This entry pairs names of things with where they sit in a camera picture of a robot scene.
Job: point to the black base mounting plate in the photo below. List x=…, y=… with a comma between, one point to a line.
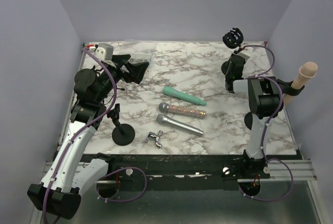
x=180, y=172

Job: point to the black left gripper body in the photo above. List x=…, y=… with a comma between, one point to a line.
x=108, y=85

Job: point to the rhinestone mesh-head microphone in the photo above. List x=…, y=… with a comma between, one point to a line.
x=181, y=110

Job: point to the mint green microphone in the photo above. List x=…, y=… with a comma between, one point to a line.
x=169, y=91

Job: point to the silver grey microphone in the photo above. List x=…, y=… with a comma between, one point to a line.
x=165, y=120

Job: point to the black clip microphone stand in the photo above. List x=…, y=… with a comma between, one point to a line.
x=264, y=97

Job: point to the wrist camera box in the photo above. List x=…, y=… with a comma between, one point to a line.
x=246, y=53
x=102, y=51

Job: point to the chrome faucet piece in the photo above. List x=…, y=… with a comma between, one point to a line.
x=154, y=137

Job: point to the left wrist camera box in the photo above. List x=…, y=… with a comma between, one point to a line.
x=102, y=51

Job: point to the beige pink microphone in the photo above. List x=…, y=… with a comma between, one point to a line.
x=306, y=72

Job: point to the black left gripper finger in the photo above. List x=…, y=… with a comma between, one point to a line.
x=135, y=72
x=120, y=58

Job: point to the black round-base clip stand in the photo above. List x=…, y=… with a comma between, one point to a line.
x=123, y=134

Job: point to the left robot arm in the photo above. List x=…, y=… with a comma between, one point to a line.
x=61, y=189

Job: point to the black shock-mount round-base stand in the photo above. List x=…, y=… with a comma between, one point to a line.
x=233, y=40

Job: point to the clear plastic screw box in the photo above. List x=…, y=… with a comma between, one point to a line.
x=137, y=58

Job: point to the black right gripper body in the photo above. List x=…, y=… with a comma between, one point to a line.
x=227, y=76

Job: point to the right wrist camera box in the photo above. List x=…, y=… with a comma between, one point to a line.
x=246, y=53

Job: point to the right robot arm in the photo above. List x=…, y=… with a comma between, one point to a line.
x=256, y=146

